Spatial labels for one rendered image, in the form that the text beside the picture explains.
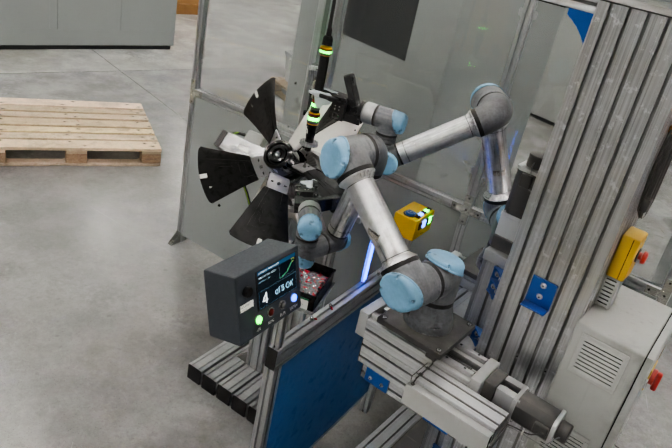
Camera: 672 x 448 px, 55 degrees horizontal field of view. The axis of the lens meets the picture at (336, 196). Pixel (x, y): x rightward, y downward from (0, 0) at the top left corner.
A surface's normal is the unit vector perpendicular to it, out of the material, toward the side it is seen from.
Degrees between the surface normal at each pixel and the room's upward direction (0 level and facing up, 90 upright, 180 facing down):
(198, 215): 90
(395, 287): 94
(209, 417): 0
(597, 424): 90
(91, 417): 0
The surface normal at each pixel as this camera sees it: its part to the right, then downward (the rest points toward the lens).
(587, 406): -0.61, 0.23
